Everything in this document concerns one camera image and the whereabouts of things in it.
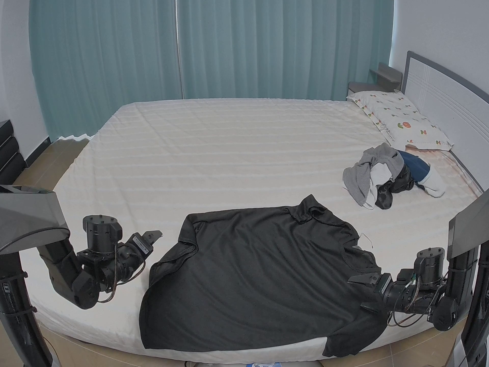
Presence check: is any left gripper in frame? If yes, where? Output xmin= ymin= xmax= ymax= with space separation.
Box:
xmin=114 ymin=230 xmax=164 ymax=283

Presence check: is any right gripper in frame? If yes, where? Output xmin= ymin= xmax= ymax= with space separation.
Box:
xmin=346 ymin=274 xmax=416 ymax=313

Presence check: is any black T-shirt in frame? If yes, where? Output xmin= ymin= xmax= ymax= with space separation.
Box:
xmin=138 ymin=194 xmax=390 ymax=358

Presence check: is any pile of clothes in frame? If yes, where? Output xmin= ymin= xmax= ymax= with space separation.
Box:
xmin=342 ymin=144 xmax=446 ymax=210

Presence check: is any bed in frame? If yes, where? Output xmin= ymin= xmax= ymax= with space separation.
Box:
xmin=19 ymin=50 xmax=489 ymax=362

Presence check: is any black chest of drawers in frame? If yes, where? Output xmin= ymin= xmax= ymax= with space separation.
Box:
xmin=0 ymin=120 xmax=25 ymax=184

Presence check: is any white printed pillow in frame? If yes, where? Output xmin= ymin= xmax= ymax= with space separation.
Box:
xmin=346 ymin=89 xmax=454 ymax=151

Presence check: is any blue-green curtain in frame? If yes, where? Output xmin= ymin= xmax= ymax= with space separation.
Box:
xmin=30 ymin=0 xmax=184 ymax=141
xmin=176 ymin=0 xmax=395 ymax=101

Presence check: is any grey bedside table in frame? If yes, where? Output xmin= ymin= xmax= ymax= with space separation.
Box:
xmin=348 ymin=62 xmax=403 ymax=98

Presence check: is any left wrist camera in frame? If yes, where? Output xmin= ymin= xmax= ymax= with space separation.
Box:
xmin=131 ymin=233 xmax=153 ymax=255

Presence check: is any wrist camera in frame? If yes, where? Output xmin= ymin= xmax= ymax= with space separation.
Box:
xmin=375 ymin=273 xmax=394 ymax=295
xmin=131 ymin=233 xmax=153 ymax=255

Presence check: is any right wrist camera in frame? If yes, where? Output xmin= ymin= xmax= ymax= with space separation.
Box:
xmin=375 ymin=273 xmax=394 ymax=295

